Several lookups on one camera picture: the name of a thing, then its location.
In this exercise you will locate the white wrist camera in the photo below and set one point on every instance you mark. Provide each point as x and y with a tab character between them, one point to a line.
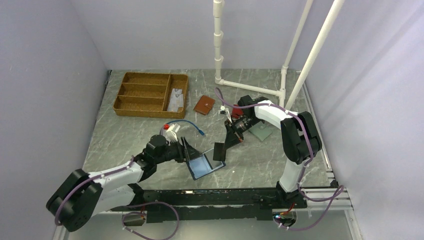
223	110
170	130

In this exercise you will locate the blue leather card holder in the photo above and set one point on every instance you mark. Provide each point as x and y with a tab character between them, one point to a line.
204	165

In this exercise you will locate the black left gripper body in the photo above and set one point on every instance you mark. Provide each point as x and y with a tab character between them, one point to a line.
174	151

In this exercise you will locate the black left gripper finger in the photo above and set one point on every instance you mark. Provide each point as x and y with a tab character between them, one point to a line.
193	153
184	142

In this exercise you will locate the white credit card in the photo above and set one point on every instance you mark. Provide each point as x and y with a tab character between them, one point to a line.
176	92
177	99
174	106

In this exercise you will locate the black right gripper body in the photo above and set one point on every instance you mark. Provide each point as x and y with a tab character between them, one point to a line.
240	126

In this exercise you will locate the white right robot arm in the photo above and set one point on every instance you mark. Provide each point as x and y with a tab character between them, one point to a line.
300	137

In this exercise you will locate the brown leather card holder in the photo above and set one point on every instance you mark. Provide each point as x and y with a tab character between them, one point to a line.
204	105

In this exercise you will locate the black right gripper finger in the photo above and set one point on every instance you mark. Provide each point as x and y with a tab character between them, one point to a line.
229	127
232	138

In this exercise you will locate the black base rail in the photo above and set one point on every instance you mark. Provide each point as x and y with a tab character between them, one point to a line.
213	204

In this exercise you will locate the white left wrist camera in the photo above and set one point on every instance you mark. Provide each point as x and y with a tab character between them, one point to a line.
170	130

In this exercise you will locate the wicker cutlery tray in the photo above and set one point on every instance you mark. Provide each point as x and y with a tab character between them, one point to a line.
147	95

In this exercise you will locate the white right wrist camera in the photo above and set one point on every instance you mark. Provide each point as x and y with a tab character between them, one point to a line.
223	110

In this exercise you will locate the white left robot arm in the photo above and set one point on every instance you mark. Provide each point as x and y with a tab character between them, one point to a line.
84	194

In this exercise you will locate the grey card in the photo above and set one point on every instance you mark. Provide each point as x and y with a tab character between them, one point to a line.
219	152

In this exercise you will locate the red leather card holder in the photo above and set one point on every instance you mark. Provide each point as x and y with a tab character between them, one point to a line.
236	113

